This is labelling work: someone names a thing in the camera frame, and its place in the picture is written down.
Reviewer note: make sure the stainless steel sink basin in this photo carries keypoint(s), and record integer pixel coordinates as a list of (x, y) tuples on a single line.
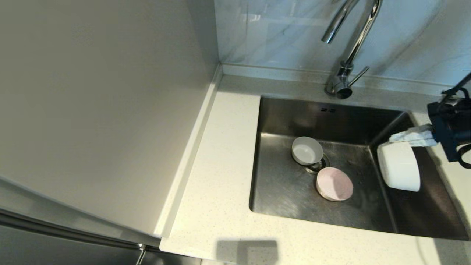
[(279, 191)]

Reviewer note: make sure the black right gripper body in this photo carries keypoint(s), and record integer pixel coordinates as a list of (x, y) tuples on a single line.
[(452, 125)]

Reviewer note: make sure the white plastic bowl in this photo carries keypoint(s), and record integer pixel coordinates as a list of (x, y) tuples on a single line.
[(399, 167)]

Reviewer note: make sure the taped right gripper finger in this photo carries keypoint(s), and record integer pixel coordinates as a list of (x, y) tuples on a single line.
[(419, 130), (415, 141)]

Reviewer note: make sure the grey-blue plastic bowl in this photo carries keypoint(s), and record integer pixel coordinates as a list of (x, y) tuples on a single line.
[(307, 151)]

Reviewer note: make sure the chrome gooseneck faucet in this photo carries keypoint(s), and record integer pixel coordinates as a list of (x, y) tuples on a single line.
[(338, 86)]

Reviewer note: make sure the tall grey cabinet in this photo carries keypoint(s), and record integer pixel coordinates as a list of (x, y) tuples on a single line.
[(92, 92)]

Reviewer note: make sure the pink plastic bowl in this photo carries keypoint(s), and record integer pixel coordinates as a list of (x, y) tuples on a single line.
[(334, 184)]

